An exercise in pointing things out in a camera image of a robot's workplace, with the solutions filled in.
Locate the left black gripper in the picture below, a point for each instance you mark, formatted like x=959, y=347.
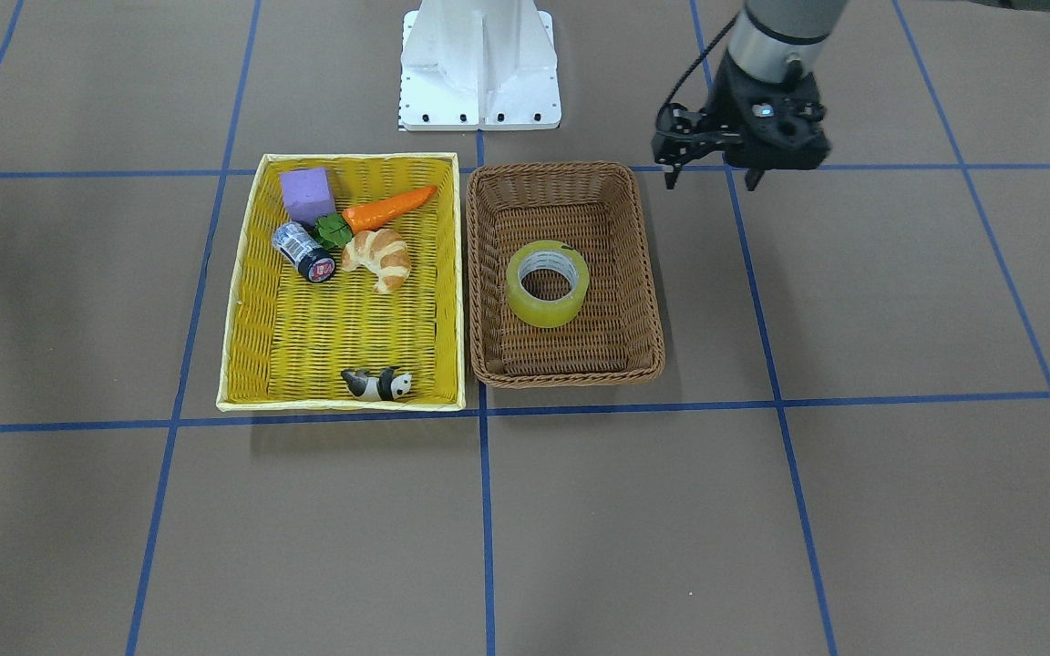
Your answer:
x=727, y=116

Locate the yellow clear tape roll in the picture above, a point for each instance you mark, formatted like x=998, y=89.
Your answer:
x=554, y=256

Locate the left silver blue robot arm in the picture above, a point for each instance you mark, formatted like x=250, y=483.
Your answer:
x=762, y=36

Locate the brown wicker basket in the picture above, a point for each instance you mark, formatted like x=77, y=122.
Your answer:
x=594, y=207

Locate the yellow woven basket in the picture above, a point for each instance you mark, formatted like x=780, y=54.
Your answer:
x=286, y=339

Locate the toy croissant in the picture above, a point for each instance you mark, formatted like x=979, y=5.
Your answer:
x=382, y=252

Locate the orange toy carrot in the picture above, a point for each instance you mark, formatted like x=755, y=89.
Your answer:
x=335, y=230

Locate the panda figurine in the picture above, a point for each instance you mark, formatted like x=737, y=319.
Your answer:
x=389, y=385

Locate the purple foam cube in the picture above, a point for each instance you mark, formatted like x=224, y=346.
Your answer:
x=307, y=195

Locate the small blue labelled can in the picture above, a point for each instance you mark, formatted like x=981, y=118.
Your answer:
x=309, y=258

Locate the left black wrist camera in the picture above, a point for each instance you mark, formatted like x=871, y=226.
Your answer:
x=682, y=135

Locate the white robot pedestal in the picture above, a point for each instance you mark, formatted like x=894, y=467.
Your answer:
x=479, y=65

